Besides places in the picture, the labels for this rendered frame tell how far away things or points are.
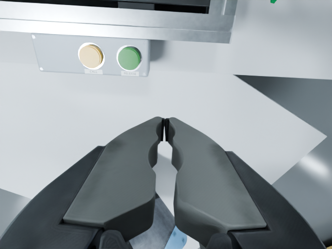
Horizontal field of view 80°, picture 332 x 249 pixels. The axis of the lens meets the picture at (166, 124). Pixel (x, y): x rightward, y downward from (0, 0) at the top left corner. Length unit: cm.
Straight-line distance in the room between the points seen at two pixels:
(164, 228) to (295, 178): 182
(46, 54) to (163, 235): 45
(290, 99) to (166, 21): 142
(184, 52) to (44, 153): 50
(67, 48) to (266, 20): 41
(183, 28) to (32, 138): 52
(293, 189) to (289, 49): 187
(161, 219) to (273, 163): 40
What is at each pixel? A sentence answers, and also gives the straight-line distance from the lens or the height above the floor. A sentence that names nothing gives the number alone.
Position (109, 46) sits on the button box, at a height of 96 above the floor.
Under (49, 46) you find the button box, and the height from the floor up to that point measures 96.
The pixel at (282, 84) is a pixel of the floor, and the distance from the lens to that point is 163.
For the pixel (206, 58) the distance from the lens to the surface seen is 51.
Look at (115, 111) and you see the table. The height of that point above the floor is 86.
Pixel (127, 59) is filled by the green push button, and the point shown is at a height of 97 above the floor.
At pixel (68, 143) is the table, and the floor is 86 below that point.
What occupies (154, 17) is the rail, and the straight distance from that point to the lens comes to 39.
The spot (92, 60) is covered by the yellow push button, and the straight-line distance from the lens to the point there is 40.
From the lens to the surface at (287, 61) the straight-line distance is 58.
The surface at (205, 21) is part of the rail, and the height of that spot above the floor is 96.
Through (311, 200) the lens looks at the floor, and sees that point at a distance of 253.
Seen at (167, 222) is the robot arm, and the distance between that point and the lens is 53.
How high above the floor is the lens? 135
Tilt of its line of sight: 61 degrees down
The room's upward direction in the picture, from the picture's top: 179 degrees clockwise
